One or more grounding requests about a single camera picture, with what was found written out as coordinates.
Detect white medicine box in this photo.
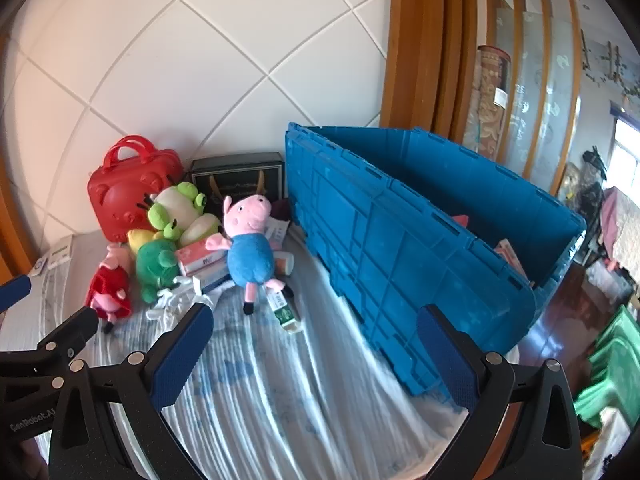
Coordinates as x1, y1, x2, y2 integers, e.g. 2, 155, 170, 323
192, 262, 233, 293

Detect blue white striped tablecloth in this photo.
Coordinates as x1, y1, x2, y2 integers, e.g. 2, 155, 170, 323
0, 232, 481, 480

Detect black gift bag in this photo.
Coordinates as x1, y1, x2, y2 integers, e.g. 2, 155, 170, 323
189, 152, 287, 218

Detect bright window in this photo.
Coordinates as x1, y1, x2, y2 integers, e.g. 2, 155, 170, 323
611, 107, 640, 161

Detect blue plastic crate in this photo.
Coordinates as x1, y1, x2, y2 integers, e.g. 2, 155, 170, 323
284, 121, 588, 398

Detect wooden window frame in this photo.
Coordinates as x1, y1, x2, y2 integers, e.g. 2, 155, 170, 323
0, 35, 33, 286

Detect pig plush blue body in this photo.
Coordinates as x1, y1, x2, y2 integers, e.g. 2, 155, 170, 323
205, 195, 296, 317

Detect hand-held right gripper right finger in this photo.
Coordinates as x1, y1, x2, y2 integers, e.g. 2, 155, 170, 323
417, 305, 583, 480

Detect pale box in crate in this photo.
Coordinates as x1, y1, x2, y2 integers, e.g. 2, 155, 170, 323
494, 239, 528, 281

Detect wooden frosted glass partition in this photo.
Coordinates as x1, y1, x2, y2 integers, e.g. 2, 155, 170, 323
482, 0, 586, 201

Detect rolled patterned carpet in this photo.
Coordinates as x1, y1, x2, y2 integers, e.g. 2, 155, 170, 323
462, 45, 512, 161

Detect green plastic stool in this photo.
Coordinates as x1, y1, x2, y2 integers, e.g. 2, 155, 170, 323
574, 305, 640, 428

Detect pink blanket pile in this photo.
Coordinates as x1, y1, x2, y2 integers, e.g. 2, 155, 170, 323
600, 187, 640, 273

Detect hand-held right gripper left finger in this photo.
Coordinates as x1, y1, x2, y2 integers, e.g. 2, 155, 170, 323
47, 304, 215, 480

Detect light green frog plush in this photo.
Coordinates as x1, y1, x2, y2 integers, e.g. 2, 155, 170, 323
137, 181, 223, 248

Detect green dinosaur plush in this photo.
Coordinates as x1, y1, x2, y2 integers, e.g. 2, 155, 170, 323
135, 239, 182, 305

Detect wooden door frame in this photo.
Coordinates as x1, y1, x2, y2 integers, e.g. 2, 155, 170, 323
379, 0, 481, 143

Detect red toy suitcase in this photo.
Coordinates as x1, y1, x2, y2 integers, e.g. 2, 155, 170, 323
87, 135, 183, 243

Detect yellow plush toy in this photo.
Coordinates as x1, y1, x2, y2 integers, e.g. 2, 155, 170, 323
126, 228, 166, 256

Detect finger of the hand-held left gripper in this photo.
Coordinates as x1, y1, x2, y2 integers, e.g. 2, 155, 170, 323
29, 306, 99, 362
0, 276, 32, 314

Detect pig plush red dress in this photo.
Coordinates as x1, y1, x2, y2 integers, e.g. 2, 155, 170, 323
85, 242, 135, 335

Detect green white small box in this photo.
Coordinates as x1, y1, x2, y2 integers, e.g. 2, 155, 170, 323
267, 292, 302, 335

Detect pink cardboard box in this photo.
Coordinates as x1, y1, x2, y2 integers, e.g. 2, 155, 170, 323
175, 240, 228, 277

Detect white cloth gloves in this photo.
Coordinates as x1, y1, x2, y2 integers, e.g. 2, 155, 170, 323
146, 280, 236, 321

